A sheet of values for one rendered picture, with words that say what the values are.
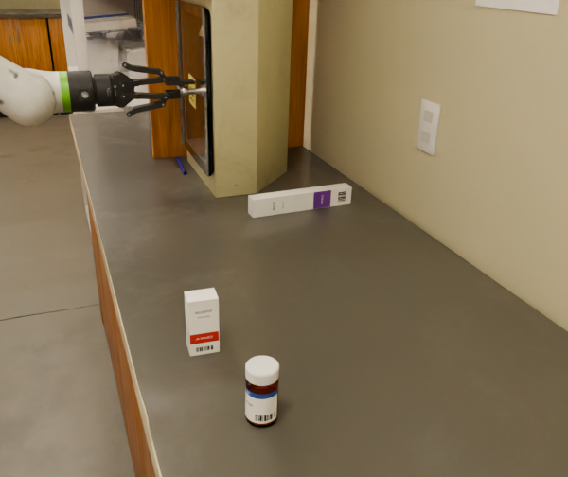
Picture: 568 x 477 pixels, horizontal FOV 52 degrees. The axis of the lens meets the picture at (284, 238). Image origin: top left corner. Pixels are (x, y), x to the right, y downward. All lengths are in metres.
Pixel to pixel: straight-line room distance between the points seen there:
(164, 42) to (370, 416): 1.25
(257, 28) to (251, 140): 0.26
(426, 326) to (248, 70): 0.75
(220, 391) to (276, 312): 0.22
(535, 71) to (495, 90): 0.10
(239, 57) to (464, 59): 0.51
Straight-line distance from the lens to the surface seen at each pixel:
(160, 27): 1.77
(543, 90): 1.13
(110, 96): 1.47
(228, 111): 1.45
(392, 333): 1.00
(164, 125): 1.81
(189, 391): 0.86
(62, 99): 1.45
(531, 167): 1.16
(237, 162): 1.49
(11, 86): 1.32
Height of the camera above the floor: 1.49
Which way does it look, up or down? 25 degrees down
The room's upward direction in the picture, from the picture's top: 2 degrees clockwise
